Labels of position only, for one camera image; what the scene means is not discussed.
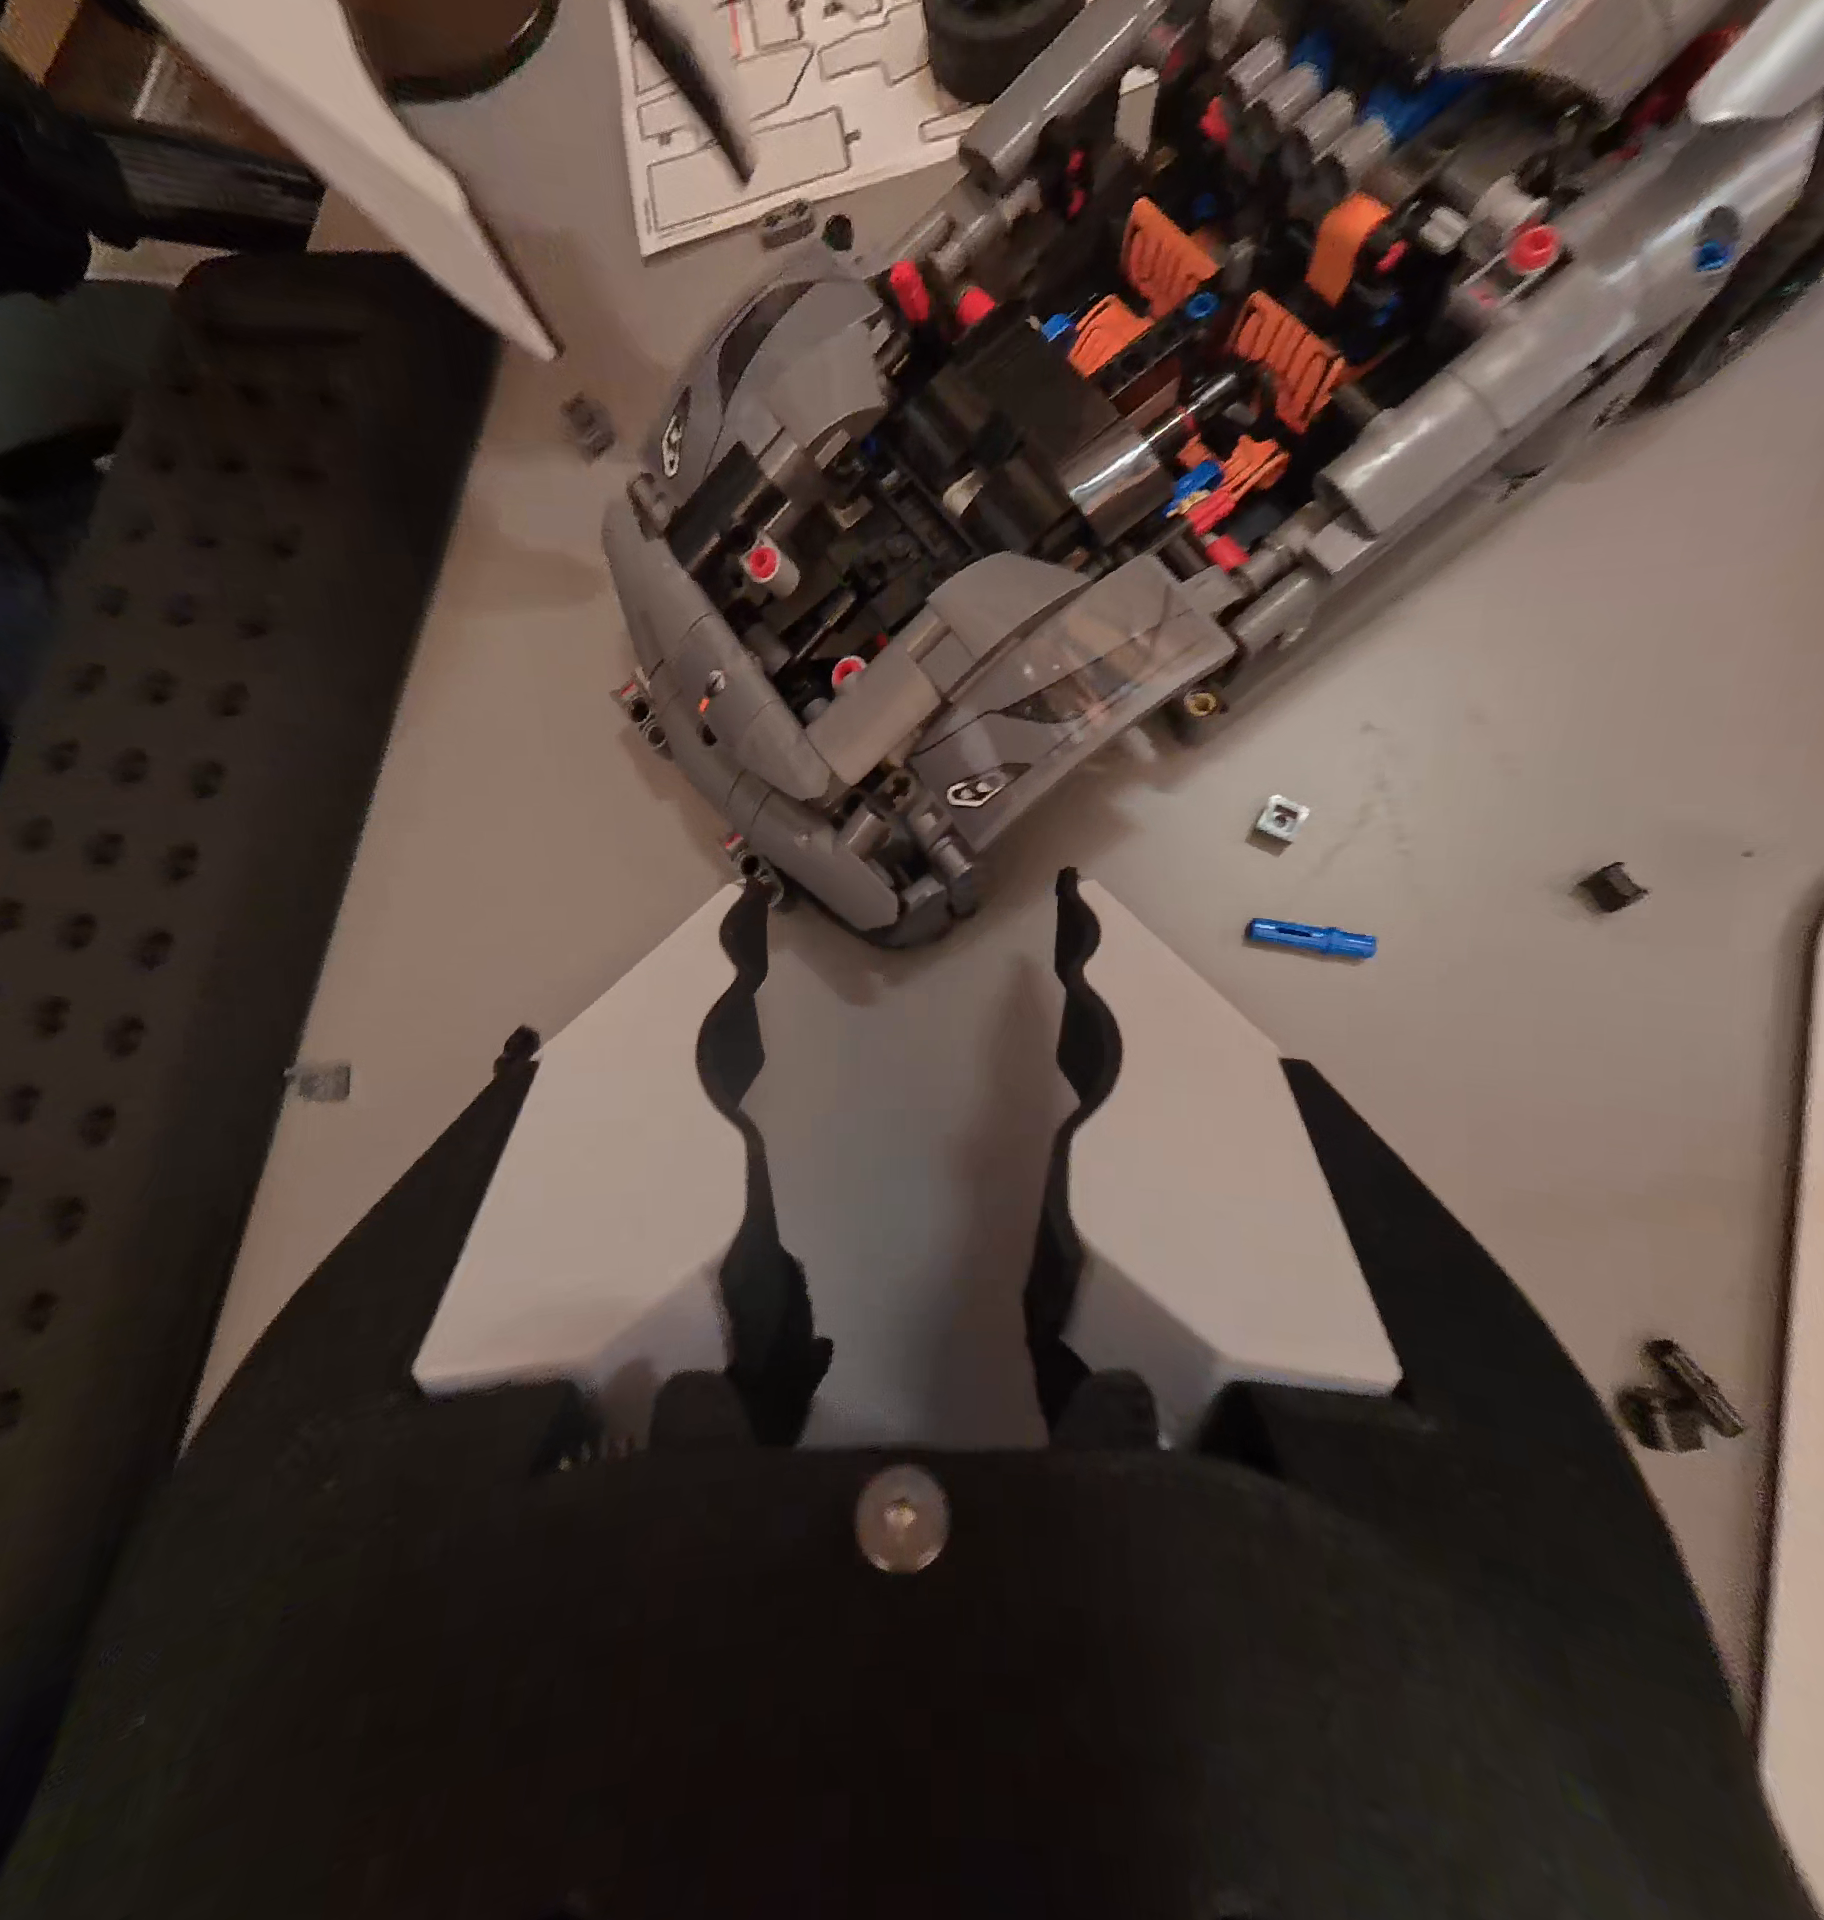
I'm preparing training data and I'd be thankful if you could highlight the dark slender lego blade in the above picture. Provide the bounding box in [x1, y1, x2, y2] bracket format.
[626, 0, 759, 184]

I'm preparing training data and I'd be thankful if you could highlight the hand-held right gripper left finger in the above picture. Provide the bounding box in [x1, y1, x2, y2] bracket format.
[410, 882, 775, 1434]

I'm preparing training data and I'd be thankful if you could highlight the black lego tyre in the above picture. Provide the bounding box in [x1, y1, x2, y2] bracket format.
[925, 0, 1118, 105]

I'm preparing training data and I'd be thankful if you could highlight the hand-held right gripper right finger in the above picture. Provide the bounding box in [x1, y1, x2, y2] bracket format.
[1025, 867, 1404, 1444]

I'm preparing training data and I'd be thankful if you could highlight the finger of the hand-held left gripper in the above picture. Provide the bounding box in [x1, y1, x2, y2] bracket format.
[144, 0, 563, 365]

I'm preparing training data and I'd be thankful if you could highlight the grey lego car model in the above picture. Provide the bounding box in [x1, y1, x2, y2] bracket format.
[598, 0, 1824, 950]

